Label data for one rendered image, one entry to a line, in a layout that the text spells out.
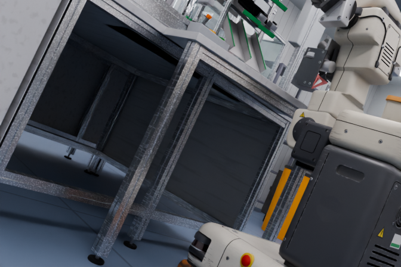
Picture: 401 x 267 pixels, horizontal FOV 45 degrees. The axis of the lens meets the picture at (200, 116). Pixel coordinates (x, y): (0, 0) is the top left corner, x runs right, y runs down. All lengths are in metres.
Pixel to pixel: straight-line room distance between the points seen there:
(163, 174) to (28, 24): 0.86
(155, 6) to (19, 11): 0.56
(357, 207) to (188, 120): 0.87
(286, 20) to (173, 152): 5.76
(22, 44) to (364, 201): 1.11
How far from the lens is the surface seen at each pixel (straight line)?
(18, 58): 1.57
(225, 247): 1.66
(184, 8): 3.25
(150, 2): 1.87
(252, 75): 1.85
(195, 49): 1.68
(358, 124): 1.54
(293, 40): 3.94
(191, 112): 2.04
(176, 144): 2.04
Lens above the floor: 0.50
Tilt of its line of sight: 3 degrees up
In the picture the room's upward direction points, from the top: 25 degrees clockwise
